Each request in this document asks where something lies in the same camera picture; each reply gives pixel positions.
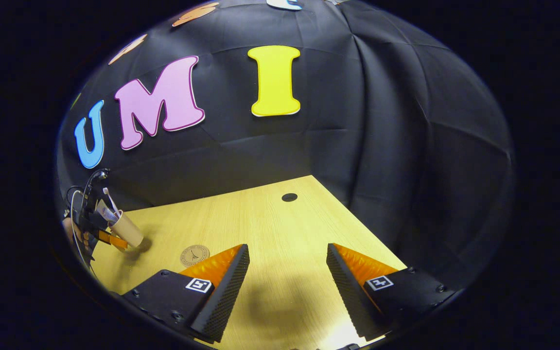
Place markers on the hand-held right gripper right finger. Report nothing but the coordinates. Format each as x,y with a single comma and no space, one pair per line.
345,287

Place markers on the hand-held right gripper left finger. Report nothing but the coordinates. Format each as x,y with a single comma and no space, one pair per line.
226,296

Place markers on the round brown coaster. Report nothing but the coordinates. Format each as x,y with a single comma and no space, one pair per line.
194,255

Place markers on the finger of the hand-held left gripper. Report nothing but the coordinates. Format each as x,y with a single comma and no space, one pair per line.
114,239

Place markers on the white toothpaste tube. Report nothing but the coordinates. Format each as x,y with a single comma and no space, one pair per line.
106,212

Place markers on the yellow wooden desktop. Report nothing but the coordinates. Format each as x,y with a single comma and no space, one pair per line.
280,228

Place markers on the white pink toothbrush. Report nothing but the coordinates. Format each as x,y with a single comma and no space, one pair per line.
111,199

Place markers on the black backdrop cloth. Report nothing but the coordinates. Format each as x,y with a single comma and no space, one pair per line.
382,146

